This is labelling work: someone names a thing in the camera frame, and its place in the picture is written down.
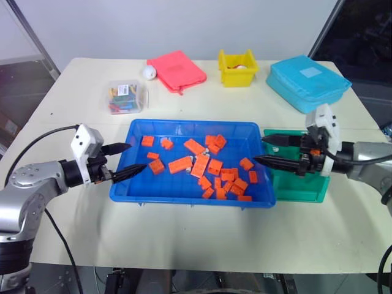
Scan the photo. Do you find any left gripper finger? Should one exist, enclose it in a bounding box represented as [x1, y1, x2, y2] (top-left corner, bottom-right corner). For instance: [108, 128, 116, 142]
[110, 164, 147, 185]
[101, 142, 133, 155]

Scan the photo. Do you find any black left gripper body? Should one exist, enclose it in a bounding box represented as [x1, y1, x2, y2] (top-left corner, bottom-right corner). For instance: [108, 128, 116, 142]
[87, 153, 116, 185]

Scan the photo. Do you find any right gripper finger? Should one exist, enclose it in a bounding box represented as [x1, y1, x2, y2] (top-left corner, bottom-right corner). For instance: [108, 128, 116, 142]
[260, 133, 303, 148]
[252, 154, 303, 176]

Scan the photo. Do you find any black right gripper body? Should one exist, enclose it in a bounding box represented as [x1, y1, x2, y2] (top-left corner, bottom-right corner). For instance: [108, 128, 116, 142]
[295, 128, 326, 177]

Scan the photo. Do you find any green plastic bin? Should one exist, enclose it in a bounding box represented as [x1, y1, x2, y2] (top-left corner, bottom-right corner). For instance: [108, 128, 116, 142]
[263, 128, 331, 203]

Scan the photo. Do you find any clear plastic box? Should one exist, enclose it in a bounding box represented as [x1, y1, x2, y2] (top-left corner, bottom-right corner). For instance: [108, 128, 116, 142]
[102, 79, 150, 116]

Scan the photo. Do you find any blue plastic tray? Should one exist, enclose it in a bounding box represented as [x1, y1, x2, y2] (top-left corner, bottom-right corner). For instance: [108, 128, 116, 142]
[109, 118, 278, 211]

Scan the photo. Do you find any long orange building block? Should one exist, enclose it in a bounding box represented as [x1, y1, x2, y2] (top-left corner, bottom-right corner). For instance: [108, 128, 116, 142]
[168, 156, 194, 174]
[183, 138, 205, 154]
[190, 154, 210, 178]

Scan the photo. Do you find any light blue fabric pouch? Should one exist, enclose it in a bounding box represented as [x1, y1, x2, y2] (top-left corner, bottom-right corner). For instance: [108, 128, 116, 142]
[265, 54, 352, 115]

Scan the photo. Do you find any yellow plastic bin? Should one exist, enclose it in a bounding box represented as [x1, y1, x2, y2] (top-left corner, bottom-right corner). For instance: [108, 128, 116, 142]
[217, 48, 260, 88]

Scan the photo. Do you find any pink fabric pouch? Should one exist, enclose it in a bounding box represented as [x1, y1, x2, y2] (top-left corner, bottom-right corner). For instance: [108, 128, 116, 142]
[146, 50, 208, 96]

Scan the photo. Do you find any black bar under table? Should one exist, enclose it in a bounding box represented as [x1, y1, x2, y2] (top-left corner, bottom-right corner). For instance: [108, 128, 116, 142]
[105, 268, 131, 294]
[277, 272, 309, 294]

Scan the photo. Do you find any grey metal pole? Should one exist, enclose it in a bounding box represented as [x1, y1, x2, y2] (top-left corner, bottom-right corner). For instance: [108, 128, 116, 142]
[6, 0, 61, 81]
[307, 0, 346, 61]

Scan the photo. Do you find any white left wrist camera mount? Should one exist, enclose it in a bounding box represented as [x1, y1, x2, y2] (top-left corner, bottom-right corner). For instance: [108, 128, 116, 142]
[70, 123, 105, 185]

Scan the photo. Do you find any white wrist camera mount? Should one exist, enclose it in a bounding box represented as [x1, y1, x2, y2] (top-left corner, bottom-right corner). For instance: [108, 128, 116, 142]
[305, 103, 341, 178]
[70, 123, 105, 185]

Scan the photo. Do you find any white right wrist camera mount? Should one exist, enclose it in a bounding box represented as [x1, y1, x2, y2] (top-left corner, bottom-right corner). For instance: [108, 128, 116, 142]
[305, 103, 341, 178]

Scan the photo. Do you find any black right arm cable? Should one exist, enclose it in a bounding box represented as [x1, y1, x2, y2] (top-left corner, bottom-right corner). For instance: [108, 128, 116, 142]
[324, 149, 392, 294]

